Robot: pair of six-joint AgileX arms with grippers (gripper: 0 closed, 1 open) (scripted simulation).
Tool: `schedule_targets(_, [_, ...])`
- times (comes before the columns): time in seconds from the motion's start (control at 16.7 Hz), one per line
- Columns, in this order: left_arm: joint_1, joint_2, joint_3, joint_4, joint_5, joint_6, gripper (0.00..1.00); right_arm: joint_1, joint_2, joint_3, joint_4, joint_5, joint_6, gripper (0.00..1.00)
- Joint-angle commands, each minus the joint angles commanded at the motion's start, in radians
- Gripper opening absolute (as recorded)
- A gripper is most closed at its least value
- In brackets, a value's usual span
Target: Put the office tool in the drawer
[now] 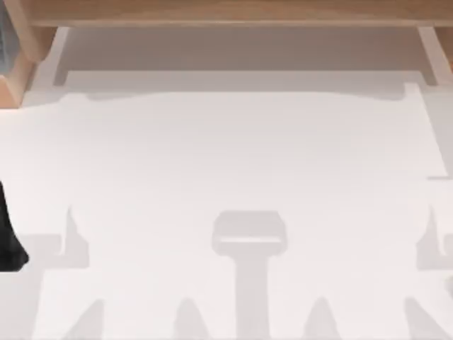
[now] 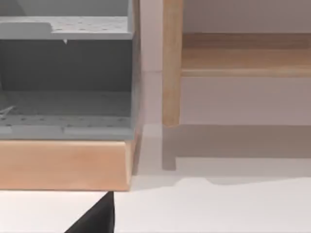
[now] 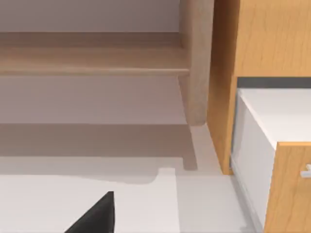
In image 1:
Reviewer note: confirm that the pale wooden drawer front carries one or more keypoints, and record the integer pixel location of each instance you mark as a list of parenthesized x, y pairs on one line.
[(16, 76)]

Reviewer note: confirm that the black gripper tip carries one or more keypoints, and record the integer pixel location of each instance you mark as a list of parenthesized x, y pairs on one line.
[(10, 244)]

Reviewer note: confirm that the wooden cupboard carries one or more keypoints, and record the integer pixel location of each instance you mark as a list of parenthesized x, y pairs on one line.
[(247, 12)]

